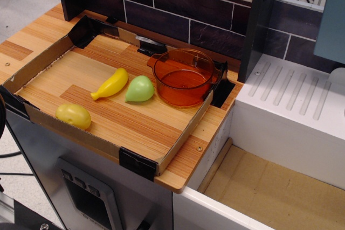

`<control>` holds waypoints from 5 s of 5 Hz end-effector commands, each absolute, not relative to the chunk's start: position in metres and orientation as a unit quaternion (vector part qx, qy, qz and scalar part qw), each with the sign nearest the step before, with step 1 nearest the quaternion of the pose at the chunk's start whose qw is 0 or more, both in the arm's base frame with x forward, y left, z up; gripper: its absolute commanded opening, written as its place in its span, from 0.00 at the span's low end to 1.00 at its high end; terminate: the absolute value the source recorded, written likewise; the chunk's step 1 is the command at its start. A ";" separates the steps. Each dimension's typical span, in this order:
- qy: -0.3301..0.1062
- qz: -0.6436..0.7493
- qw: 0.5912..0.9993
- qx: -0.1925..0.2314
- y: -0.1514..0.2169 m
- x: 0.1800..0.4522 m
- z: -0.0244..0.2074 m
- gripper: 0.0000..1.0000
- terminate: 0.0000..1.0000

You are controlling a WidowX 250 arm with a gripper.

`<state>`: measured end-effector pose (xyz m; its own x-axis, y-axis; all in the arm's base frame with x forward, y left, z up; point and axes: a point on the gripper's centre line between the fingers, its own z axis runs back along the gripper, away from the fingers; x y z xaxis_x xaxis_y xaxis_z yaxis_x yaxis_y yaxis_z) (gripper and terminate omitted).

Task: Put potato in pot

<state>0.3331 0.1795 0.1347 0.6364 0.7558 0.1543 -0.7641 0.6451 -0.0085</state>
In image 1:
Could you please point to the yellow toy potato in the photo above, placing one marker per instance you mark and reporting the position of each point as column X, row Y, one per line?
column 74, row 114

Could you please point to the orange transparent plastic pot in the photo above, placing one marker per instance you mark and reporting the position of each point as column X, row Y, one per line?
column 184, row 77

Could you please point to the cardboard fence with black tape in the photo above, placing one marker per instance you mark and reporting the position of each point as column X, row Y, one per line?
column 154, row 139

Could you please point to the green toy pear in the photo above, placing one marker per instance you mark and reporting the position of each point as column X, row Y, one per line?
column 140, row 89

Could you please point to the yellow toy banana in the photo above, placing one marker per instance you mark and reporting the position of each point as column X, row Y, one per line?
column 112, row 85

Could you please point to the white toy sink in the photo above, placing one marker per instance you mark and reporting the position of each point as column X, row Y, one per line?
column 278, row 161

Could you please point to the silver toy oven front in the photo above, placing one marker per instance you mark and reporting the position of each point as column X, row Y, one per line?
column 88, row 191

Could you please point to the teal plastic bin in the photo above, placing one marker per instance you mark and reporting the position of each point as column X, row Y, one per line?
column 330, row 41

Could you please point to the black vertical post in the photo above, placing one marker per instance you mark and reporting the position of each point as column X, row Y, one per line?
column 256, row 33

